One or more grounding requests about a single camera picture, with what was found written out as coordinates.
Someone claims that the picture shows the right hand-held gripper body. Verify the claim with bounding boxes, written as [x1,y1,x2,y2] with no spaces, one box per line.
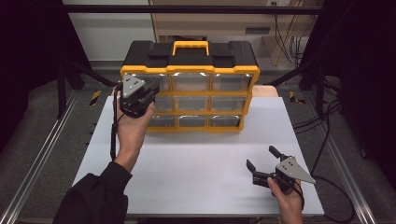
[252,156,317,194]

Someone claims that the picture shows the black floor cable bundle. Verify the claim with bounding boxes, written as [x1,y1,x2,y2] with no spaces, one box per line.
[291,76,344,135]

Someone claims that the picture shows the person's right hand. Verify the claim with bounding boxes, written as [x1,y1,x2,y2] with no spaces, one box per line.
[266,155,305,217]

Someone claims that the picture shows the transparent plastic drawer bin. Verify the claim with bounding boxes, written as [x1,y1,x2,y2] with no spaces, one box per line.
[128,73,172,92]

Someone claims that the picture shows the grid of clear drawers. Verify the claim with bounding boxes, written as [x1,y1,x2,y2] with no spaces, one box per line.
[146,72,253,128]

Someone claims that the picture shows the hanging wall cables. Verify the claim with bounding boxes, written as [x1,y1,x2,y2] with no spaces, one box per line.
[272,2,314,67]

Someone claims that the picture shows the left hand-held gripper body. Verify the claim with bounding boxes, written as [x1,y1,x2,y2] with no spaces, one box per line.
[119,73,156,119]

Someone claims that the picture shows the black metal stand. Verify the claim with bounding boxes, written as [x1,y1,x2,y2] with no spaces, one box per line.
[266,58,327,119]
[55,57,120,119]

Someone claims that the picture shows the person's left hand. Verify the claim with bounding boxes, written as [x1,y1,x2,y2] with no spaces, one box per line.
[116,101,156,164]

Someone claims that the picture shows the light wooden board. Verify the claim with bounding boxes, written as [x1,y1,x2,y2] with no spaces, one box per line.
[110,84,280,98]

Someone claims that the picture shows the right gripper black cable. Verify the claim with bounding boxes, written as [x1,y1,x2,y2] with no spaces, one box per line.
[293,182,306,216]

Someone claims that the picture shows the yellow black organizer cabinet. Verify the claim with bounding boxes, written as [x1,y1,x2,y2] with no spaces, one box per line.
[120,39,262,134]

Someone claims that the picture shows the black horizontal bar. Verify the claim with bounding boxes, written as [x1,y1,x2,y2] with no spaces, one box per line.
[62,4,325,15]

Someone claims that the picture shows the white cabinet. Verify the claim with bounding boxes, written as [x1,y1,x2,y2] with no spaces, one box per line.
[62,0,157,62]

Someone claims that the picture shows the looped black floor cable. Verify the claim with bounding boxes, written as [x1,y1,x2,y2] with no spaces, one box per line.
[310,175,357,224]

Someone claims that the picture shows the light wooden furniture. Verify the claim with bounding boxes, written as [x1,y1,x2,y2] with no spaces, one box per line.
[148,0,325,67]

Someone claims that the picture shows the aluminium floor rail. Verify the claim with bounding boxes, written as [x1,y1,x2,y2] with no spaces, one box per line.
[302,92,378,224]
[0,89,82,224]

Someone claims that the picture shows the black curtain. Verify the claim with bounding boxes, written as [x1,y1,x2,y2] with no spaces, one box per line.
[0,0,92,152]
[299,0,396,189]

